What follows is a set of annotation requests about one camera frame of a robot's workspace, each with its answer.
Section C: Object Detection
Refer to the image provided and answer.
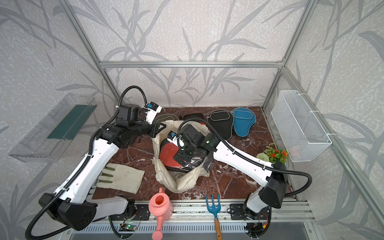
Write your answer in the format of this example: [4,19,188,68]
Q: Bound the clear case red paddles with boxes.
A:
[159,139,207,173]

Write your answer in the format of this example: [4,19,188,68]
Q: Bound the red black ping pong set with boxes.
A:
[183,113,205,125]

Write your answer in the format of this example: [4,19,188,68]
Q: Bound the olive green paddle case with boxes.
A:
[154,114,179,124]

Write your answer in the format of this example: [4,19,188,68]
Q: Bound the beige canvas tote bag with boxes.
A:
[152,120,213,193]

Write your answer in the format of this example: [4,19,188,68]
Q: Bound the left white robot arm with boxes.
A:
[25,86,166,240]

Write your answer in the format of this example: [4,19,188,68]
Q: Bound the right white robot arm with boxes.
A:
[167,119,313,219]

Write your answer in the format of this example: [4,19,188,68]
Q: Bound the beige gardening glove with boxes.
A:
[97,163,145,194]

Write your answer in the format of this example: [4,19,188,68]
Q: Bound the blue hand rake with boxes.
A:
[206,194,223,240]

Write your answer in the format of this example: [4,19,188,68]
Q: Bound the pink watering can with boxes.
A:
[149,188,174,240]

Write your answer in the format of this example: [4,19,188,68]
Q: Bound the potted flower plant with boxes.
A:
[256,143,289,164]

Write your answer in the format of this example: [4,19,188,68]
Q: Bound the clear plastic shelf tray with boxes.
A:
[9,94,97,163]

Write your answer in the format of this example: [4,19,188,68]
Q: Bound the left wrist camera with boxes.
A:
[144,102,162,125]

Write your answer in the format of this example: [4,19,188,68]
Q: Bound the white wire basket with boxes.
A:
[271,90,332,163]

